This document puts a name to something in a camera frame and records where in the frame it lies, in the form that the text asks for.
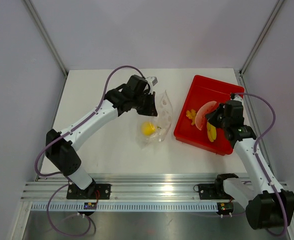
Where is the yellow pear toy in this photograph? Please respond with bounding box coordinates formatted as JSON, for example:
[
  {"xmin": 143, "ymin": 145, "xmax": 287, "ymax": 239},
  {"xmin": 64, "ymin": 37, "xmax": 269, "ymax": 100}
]
[{"xmin": 140, "ymin": 121, "xmax": 162, "ymax": 136}]

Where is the aluminium frame post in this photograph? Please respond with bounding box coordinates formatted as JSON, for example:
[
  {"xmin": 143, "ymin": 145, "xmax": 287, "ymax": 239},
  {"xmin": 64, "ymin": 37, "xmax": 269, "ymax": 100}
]
[
  {"xmin": 21, "ymin": 0, "xmax": 69, "ymax": 80},
  {"xmin": 239, "ymin": 0, "xmax": 287, "ymax": 77}
]

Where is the clear zip top bag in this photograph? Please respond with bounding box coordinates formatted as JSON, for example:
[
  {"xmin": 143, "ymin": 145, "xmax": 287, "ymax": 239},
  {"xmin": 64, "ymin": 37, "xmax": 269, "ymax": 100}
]
[{"xmin": 135, "ymin": 90, "xmax": 173, "ymax": 149}]

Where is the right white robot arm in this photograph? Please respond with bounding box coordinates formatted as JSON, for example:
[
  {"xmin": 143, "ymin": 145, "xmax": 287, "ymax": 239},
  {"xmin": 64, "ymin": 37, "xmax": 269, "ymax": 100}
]
[{"xmin": 205, "ymin": 99, "xmax": 294, "ymax": 230}]

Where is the watermelon slice toy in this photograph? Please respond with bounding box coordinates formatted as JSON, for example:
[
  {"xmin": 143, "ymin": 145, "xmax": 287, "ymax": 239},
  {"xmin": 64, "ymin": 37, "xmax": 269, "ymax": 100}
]
[{"xmin": 194, "ymin": 101, "xmax": 218, "ymax": 131}]

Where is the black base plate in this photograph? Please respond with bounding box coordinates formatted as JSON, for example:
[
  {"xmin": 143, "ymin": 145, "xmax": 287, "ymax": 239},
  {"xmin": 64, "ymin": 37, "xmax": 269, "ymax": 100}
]
[
  {"xmin": 66, "ymin": 183, "xmax": 112, "ymax": 200},
  {"xmin": 192, "ymin": 183, "xmax": 244, "ymax": 201}
]

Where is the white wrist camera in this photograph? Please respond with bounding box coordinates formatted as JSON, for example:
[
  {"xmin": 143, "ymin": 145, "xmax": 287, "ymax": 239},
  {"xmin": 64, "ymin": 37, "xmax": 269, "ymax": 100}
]
[
  {"xmin": 146, "ymin": 76, "xmax": 158, "ymax": 87},
  {"xmin": 230, "ymin": 94, "xmax": 244, "ymax": 104}
]

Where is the yellow banana bunch toy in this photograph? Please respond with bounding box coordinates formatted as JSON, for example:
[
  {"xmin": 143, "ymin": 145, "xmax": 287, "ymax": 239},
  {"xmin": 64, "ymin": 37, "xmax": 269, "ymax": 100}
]
[{"xmin": 206, "ymin": 122, "xmax": 217, "ymax": 143}]

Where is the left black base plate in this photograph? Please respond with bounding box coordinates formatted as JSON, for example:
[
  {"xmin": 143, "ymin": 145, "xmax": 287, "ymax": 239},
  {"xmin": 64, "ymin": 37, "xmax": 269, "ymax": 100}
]
[{"xmin": 66, "ymin": 183, "xmax": 112, "ymax": 200}]

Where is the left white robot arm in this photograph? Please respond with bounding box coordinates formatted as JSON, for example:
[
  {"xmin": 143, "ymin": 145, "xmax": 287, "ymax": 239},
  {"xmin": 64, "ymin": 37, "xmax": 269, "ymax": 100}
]
[{"xmin": 45, "ymin": 74, "xmax": 158, "ymax": 200}]

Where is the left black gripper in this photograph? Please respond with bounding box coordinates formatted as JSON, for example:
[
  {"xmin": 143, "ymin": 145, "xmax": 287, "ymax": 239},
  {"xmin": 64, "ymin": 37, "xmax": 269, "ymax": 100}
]
[{"xmin": 132, "ymin": 91, "xmax": 158, "ymax": 117}]

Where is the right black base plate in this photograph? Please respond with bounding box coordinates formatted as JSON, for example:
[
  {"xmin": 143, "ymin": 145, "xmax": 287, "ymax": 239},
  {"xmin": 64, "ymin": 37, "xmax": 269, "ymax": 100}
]
[{"xmin": 192, "ymin": 183, "xmax": 244, "ymax": 201}]

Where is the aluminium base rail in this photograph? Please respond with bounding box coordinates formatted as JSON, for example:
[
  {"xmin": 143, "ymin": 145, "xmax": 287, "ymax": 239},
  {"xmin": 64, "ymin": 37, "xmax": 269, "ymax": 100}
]
[{"xmin": 20, "ymin": 173, "xmax": 217, "ymax": 202}]

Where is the left aluminium frame post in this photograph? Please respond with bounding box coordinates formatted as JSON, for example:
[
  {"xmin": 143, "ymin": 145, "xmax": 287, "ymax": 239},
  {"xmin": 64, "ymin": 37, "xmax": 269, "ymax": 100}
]
[{"xmin": 21, "ymin": 0, "xmax": 69, "ymax": 80}]

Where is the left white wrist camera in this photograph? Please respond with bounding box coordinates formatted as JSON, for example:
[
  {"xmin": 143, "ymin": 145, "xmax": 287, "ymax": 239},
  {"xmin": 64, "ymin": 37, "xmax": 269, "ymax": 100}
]
[{"xmin": 146, "ymin": 76, "xmax": 158, "ymax": 87}]

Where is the white slotted cable duct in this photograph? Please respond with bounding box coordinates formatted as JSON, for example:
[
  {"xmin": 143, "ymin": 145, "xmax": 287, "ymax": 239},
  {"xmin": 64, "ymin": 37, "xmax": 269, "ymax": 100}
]
[{"xmin": 31, "ymin": 201, "xmax": 218, "ymax": 213}]

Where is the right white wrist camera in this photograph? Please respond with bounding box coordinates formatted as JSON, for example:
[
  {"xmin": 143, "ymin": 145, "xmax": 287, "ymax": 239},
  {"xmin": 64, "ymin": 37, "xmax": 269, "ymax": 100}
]
[{"xmin": 230, "ymin": 94, "xmax": 244, "ymax": 104}]

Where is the right aluminium frame post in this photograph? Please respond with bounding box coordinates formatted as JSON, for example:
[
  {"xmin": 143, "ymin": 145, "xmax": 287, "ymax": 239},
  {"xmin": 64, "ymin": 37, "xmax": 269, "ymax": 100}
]
[{"xmin": 239, "ymin": 0, "xmax": 287, "ymax": 77}]

